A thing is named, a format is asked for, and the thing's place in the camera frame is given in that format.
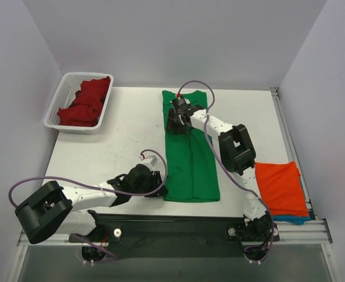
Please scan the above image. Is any folded blue t shirt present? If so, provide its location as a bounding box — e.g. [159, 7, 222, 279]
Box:
[273, 215, 311, 226]

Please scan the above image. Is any dark red t shirt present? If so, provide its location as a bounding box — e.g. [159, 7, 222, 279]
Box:
[57, 76, 111, 127]

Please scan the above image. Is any aluminium frame rail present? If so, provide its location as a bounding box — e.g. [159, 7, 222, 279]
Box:
[6, 86, 342, 282]

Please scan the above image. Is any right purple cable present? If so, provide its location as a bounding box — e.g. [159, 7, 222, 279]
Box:
[178, 80, 278, 262]

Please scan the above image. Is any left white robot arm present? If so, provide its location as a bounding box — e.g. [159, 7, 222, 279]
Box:
[15, 159, 167, 244]

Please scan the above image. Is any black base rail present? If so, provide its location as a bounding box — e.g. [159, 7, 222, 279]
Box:
[69, 211, 280, 261]

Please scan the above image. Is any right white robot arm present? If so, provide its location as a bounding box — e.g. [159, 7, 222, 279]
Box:
[167, 95, 275, 240]

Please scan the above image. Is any green t shirt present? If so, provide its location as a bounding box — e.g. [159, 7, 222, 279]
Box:
[161, 90, 221, 203]

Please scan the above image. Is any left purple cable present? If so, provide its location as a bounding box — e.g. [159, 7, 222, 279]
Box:
[8, 149, 169, 262]

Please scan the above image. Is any folded orange t shirt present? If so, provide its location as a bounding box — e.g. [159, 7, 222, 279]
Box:
[255, 162, 309, 217]

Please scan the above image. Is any purple cable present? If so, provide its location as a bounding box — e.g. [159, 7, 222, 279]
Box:
[178, 80, 278, 262]
[8, 149, 169, 262]

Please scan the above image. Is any white plastic basket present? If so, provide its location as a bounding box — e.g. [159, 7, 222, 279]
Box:
[43, 72, 114, 135]

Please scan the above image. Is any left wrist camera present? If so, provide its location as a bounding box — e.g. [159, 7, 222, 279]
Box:
[140, 155, 158, 171]

